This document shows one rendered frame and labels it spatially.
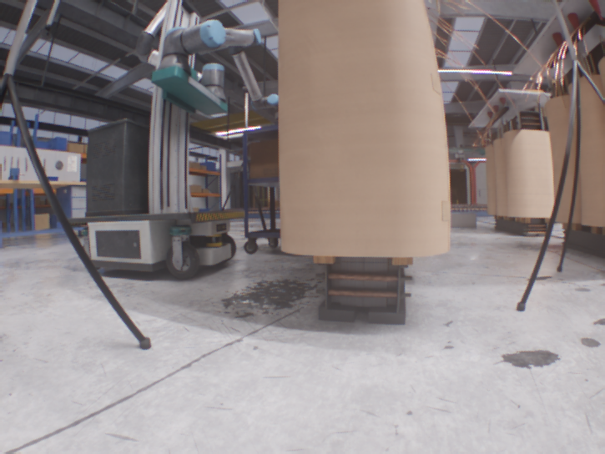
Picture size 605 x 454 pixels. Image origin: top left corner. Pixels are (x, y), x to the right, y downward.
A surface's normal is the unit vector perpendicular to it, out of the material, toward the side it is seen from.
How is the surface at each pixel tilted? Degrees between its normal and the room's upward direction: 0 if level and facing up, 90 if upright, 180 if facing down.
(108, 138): 90
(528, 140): 90
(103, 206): 90
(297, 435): 0
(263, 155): 90
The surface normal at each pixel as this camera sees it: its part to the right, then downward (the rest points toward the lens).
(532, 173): -0.32, 0.07
